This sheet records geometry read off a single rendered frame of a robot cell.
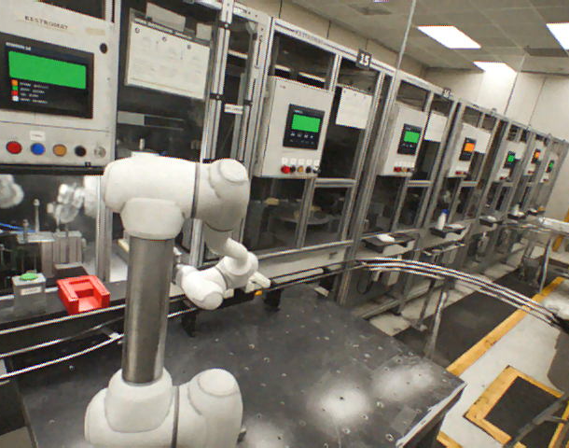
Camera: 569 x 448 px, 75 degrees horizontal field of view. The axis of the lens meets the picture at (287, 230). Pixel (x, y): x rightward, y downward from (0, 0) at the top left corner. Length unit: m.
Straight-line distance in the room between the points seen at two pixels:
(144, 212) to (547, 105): 8.83
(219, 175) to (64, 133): 0.70
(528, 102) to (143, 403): 8.99
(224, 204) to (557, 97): 8.69
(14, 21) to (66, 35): 0.13
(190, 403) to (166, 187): 0.57
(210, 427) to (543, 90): 8.90
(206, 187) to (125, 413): 0.58
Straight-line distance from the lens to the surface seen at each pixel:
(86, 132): 1.43
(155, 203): 0.84
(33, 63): 1.36
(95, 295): 1.50
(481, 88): 9.69
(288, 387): 1.53
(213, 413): 1.07
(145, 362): 1.01
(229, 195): 0.84
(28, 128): 1.39
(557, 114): 9.19
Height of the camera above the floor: 1.66
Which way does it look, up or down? 17 degrees down
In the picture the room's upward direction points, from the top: 11 degrees clockwise
